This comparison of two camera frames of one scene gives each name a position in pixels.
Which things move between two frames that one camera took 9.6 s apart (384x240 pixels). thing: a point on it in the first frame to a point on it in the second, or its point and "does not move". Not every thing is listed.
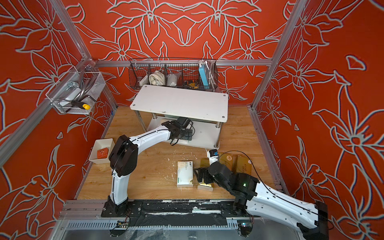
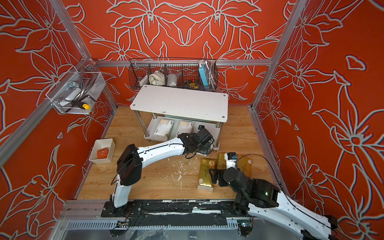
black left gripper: (187, 137) to (207, 150)
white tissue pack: (185, 174) to (212, 144)
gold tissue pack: (204, 163) does not move
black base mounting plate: (176, 209) does not move
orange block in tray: (102, 153) does not move
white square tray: (101, 150) does not move
